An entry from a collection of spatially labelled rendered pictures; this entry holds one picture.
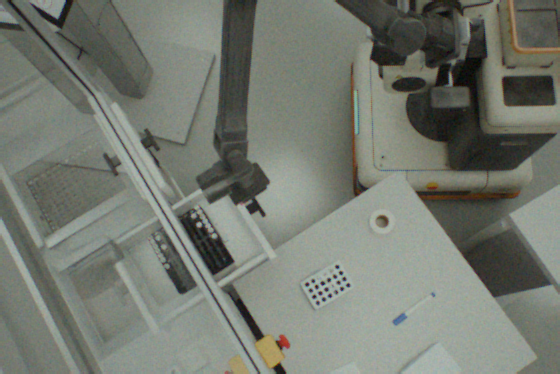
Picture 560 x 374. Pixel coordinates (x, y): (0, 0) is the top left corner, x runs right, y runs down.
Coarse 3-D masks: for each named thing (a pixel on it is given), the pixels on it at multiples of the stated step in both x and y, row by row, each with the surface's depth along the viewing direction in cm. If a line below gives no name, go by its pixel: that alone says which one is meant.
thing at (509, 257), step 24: (552, 192) 158; (528, 216) 156; (552, 216) 156; (480, 240) 229; (504, 240) 179; (528, 240) 155; (552, 240) 154; (480, 264) 211; (504, 264) 190; (528, 264) 172; (552, 264) 153; (504, 288) 201; (528, 288) 182
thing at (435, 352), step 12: (432, 348) 144; (444, 348) 144; (420, 360) 143; (432, 360) 143; (444, 360) 143; (408, 372) 143; (420, 372) 142; (432, 372) 142; (444, 372) 142; (456, 372) 142
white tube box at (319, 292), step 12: (336, 264) 152; (312, 276) 151; (324, 276) 151; (336, 276) 153; (348, 276) 151; (312, 288) 151; (324, 288) 152; (336, 288) 150; (348, 288) 150; (312, 300) 150; (324, 300) 153
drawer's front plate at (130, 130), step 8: (112, 104) 153; (120, 112) 152; (120, 120) 152; (128, 120) 156; (128, 128) 151; (136, 136) 150; (136, 144) 150; (144, 152) 149; (144, 160) 148; (152, 160) 152; (152, 168) 148; (160, 176) 147; (160, 184) 147; (168, 192) 151
